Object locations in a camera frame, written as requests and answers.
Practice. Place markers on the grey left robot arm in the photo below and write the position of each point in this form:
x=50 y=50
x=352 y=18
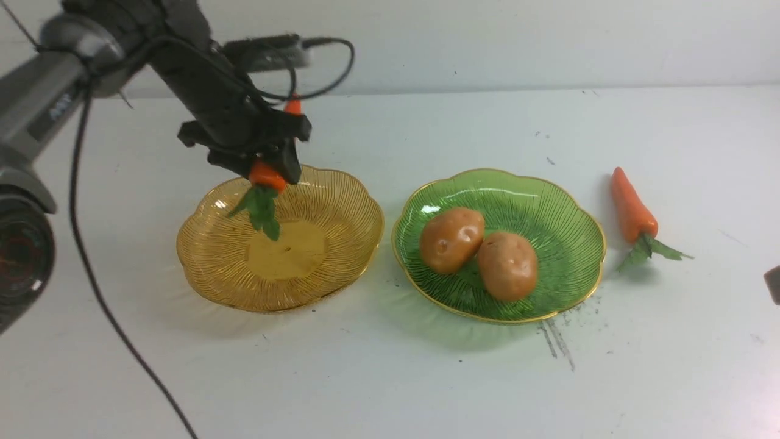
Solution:
x=92 y=49

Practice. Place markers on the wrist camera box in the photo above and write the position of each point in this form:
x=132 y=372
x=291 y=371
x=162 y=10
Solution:
x=265 y=54

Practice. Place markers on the green ribbed plastic plate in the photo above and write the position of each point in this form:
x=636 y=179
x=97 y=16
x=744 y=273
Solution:
x=570 y=244

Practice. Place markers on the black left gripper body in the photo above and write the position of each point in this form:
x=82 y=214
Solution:
x=230 y=116

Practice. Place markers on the toy carrot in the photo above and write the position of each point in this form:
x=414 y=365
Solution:
x=638 y=226
x=258 y=201

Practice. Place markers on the toy potato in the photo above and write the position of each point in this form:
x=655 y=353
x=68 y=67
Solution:
x=451 y=239
x=508 y=266

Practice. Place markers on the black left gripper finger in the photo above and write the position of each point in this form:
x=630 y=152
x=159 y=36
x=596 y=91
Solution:
x=282 y=157
x=241 y=165

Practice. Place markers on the dark object at right edge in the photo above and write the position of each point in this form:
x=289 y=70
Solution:
x=772 y=281

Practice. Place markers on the amber ribbed plastic plate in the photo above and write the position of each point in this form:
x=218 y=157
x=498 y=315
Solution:
x=330 y=228

